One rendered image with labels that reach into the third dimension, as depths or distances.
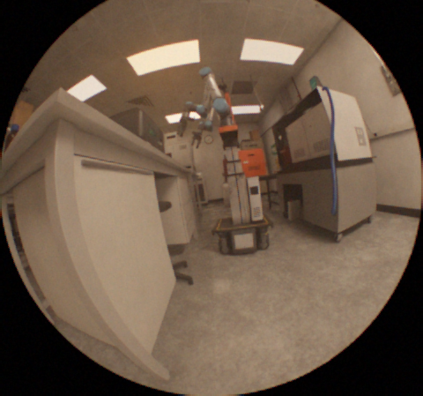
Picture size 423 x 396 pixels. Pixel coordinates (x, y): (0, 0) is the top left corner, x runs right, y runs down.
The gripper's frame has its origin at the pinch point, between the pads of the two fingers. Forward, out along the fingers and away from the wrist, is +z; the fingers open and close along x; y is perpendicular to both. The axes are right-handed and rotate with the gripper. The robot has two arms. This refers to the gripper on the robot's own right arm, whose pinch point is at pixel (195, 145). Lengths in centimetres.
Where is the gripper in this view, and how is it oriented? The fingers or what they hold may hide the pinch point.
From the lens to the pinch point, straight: 183.2
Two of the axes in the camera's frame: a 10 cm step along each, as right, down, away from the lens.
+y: 9.1, 2.7, -3.2
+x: 3.2, 0.7, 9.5
